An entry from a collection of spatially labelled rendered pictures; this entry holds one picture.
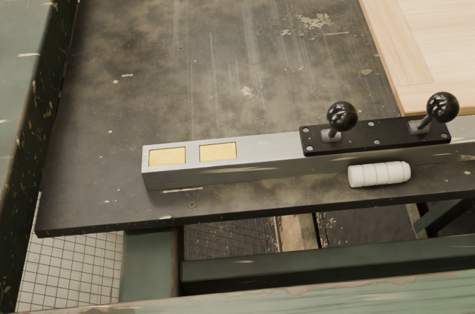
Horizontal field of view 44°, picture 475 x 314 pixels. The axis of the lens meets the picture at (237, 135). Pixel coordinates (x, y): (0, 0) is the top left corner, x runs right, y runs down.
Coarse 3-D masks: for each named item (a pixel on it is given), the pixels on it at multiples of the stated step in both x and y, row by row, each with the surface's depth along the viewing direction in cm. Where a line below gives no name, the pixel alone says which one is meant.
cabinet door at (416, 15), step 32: (384, 0) 105; (416, 0) 105; (448, 0) 104; (384, 32) 99; (416, 32) 99; (448, 32) 98; (384, 64) 95; (416, 64) 93; (448, 64) 93; (416, 96) 88
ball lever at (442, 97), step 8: (432, 96) 69; (440, 96) 68; (448, 96) 68; (432, 104) 68; (440, 104) 68; (448, 104) 67; (456, 104) 68; (432, 112) 68; (440, 112) 68; (448, 112) 67; (456, 112) 68; (416, 120) 79; (424, 120) 75; (432, 120) 73; (440, 120) 68; (448, 120) 68; (408, 128) 79; (416, 128) 78; (424, 128) 78
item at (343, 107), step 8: (336, 104) 68; (344, 104) 68; (352, 104) 69; (328, 112) 69; (336, 112) 68; (344, 112) 67; (352, 112) 68; (328, 120) 69; (336, 120) 68; (344, 120) 67; (352, 120) 68; (336, 128) 68; (344, 128) 68; (352, 128) 68; (328, 136) 78; (336, 136) 78
